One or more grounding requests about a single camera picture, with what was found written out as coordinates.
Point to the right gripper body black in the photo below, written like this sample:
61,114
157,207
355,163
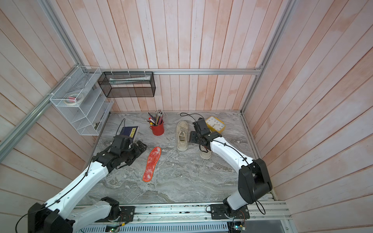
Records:
195,138

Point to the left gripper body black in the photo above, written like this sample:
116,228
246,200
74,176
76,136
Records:
129,155

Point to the beige sneaker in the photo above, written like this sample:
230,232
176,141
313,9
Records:
205,153
182,135

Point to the red insole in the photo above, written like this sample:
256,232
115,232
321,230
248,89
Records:
151,164

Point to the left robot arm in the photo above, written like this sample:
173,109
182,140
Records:
56,214

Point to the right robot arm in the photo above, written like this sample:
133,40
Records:
253,177

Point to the yellow alarm clock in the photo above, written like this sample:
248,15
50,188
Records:
215,125

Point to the dark blue book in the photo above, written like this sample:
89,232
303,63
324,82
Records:
129,131

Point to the red pen cup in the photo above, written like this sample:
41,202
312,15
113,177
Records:
157,129

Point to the pens and pencils bunch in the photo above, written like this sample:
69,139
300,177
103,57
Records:
156,119

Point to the tape roll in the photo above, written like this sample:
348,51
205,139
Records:
73,99

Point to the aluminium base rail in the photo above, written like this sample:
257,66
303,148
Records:
200,212

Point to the black mesh wall basket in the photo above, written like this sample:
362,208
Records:
127,84

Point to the white wire wall shelf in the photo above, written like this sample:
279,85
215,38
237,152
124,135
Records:
87,118

